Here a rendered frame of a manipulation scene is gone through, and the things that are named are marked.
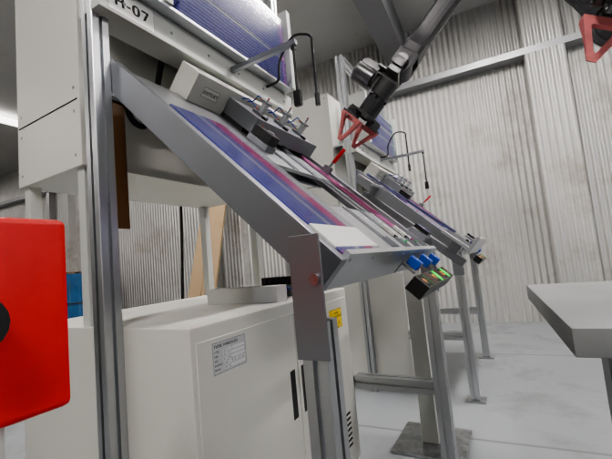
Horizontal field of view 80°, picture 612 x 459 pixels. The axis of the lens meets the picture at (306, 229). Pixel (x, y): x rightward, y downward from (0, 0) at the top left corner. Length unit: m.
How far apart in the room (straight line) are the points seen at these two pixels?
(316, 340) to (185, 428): 0.37
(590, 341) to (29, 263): 0.64
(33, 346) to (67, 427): 0.76
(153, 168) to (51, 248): 0.78
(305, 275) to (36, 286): 0.30
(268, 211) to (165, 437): 0.48
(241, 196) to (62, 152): 0.60
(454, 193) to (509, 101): 0.97
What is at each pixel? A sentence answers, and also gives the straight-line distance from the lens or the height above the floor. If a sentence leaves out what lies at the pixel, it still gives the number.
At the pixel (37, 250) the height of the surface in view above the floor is 0.75.
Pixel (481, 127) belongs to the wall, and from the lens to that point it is 4.01.
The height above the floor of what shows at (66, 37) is 1.34.
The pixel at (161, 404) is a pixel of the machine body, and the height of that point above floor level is 0.48.
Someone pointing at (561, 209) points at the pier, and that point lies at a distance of 3.77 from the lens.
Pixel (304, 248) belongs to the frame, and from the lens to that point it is 0.50.
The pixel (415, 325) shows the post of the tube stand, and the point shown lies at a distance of 1.49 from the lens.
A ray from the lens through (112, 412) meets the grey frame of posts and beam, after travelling 0.89.
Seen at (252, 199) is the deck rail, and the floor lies 0.83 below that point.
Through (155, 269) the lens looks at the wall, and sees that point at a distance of 5.84.
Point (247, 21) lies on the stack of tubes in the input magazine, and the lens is 1.39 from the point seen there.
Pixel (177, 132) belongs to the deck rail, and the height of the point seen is 0.99.
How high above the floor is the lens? 0.72
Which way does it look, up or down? 5 degrees up
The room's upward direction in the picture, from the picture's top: 5 degrees counter-clockwise
